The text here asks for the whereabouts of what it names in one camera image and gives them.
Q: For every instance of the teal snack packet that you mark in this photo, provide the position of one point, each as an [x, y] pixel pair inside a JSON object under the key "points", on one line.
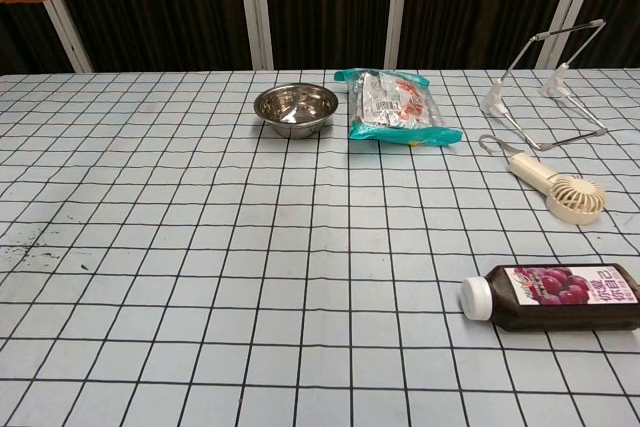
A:
{"points": [[395, 107]]}

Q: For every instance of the beige handheld fan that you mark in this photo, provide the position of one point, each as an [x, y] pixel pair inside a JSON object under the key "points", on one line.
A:
{"points": [[570, 194]]}

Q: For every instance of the dark pleated curtain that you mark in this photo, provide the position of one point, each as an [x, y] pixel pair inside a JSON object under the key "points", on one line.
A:
{"points": [[160, 22]]}

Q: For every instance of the stainless steel bowl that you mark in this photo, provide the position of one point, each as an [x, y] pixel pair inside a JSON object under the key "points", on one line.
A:
{"points": [[296, 108]]}

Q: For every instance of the white frame post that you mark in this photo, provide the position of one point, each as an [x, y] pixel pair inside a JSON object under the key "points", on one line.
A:
{"points": [[255, 17], [570, 2], [397, 7], [65, 32]]}

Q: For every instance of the blue checked tablecloth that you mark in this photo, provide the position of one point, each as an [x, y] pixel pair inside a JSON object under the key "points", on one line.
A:
{"points": [[200, 297]]}

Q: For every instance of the grape juice bottle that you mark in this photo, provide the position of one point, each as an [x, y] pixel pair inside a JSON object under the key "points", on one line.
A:
{"points": [[560, 299]]}

